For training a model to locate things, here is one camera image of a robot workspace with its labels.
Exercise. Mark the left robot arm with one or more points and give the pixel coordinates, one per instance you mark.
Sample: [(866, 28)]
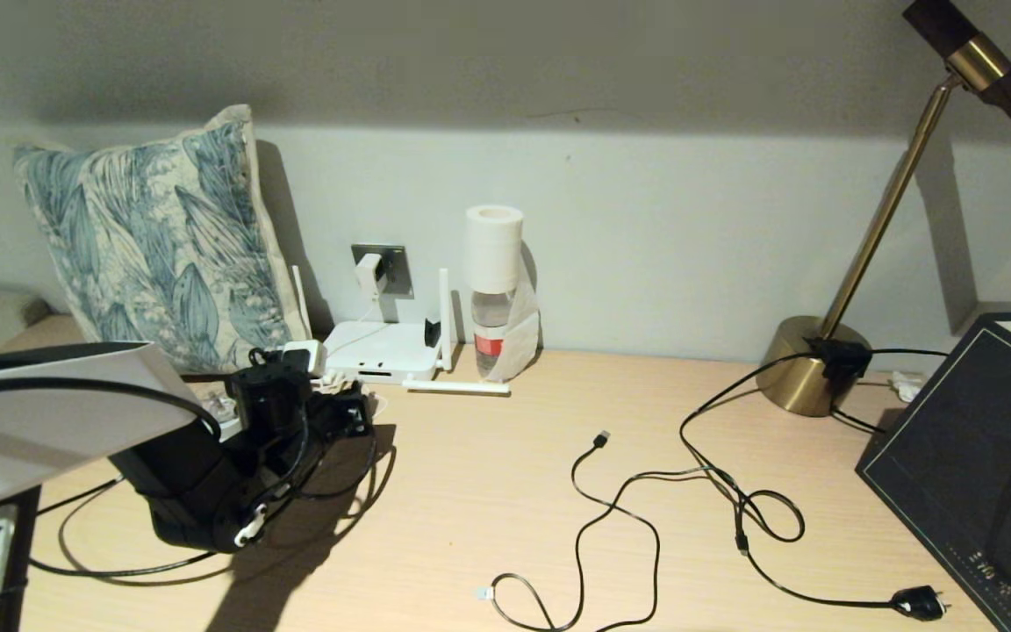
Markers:
[(49, 421)]

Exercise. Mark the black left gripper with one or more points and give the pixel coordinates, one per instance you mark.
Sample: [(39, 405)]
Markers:
[(352, 417)]

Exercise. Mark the water bottle with paper cup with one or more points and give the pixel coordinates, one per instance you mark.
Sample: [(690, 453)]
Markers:
[(492, 250)]

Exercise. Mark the blue leaf print pillow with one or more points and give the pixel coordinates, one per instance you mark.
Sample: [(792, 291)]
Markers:
[(146, 237)]

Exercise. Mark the black paper gift bag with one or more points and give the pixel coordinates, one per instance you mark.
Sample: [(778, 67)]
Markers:
[(953, 456)]

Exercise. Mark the black plastic cable connector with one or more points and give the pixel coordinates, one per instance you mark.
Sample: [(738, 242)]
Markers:
[(839, 358)]

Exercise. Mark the grey wall socket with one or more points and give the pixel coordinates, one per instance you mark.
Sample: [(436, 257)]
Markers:
[(400, 263)]

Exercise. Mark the white router with antennas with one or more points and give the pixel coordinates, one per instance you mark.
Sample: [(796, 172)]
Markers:
[(383, 347)]

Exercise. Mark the small black clip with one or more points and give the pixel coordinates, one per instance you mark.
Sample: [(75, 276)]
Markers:
[(433, 335)]

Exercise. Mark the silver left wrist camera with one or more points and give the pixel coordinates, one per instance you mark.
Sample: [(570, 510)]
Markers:
[(305, 358)]

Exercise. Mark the clear bottle with red label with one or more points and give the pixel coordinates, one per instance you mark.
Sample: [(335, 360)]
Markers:
[(490, 342)]

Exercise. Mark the brass desk lamp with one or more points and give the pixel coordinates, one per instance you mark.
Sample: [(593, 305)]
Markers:
[(799, 377)]

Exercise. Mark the small white night light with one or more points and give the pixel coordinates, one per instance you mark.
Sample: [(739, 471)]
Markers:
[(229, 428)]

